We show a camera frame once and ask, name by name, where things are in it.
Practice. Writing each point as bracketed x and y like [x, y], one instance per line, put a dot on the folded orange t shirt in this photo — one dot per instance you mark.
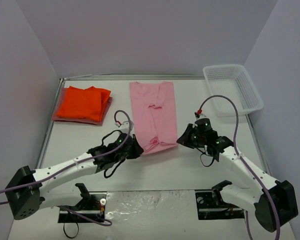
[82, 102]

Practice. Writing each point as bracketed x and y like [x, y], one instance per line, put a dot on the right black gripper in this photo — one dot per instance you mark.
[185, 138]

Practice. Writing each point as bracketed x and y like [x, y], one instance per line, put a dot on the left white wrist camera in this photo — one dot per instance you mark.
[126, 126]

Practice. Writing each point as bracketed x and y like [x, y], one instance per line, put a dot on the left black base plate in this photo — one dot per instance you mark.
[92, 210]

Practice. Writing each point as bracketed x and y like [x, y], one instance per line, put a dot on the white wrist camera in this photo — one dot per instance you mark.
[126, 126]
[199, 115]

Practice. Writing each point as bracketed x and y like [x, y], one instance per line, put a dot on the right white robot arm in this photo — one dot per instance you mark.
[272, 202]

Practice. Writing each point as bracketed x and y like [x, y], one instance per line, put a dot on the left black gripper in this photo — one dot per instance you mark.
[134, 148]

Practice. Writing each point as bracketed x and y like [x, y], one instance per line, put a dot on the white plastic basket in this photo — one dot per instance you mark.
[234, 82]

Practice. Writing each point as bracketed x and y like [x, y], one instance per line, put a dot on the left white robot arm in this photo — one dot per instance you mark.
[31, 190]

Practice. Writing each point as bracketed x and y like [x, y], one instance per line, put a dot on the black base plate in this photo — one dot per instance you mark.
[208, 210]
[92, 210]

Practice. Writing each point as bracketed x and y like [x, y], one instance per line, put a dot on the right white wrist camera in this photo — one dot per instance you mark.
[199, 115]

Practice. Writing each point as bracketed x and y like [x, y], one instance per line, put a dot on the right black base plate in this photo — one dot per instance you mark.
[208, 210]

